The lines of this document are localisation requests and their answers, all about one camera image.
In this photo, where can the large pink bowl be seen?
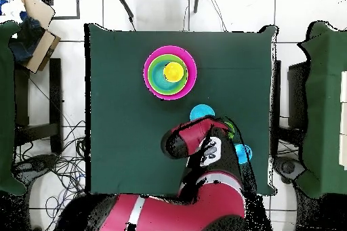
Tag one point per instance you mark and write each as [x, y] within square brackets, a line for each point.
[169, 50]

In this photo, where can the black tripod leg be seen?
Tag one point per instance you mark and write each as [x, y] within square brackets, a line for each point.
[124, 4]
[197, 0]

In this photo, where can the black bench frame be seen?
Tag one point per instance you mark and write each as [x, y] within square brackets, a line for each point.
[55, 92]

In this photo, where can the black square frame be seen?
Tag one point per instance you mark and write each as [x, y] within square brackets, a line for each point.
[67, 18]

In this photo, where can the stack of white boxes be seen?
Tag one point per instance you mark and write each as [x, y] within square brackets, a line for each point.
[344, 120]

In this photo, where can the blue cup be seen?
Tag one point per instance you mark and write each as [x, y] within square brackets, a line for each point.
[242, 152]

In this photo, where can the dark green table cloth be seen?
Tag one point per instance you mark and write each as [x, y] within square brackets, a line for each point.
[122, 133]

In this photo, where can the green cup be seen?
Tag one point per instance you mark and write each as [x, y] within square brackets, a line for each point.
[231, 128]

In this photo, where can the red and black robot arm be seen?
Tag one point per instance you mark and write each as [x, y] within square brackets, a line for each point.
[189, 212]

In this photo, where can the black chair base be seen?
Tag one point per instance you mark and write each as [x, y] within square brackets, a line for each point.
[288, 167]
[35, 164]

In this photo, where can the green cloth side table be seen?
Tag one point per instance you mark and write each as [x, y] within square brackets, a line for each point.
[325, 106]
[5, 106]

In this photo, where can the small light blue bowl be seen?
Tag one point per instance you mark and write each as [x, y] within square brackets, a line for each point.
[202, 111]

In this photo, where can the large green bowl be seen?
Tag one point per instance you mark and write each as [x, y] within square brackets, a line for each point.
[168, 92]

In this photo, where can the cardboard box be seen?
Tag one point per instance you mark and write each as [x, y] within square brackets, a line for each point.
[40, 49]

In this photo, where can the short yellow cup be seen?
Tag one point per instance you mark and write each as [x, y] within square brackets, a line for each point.
[174, 71]

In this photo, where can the dark blue cloth bag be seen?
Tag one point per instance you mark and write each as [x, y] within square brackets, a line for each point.
[27, 41]

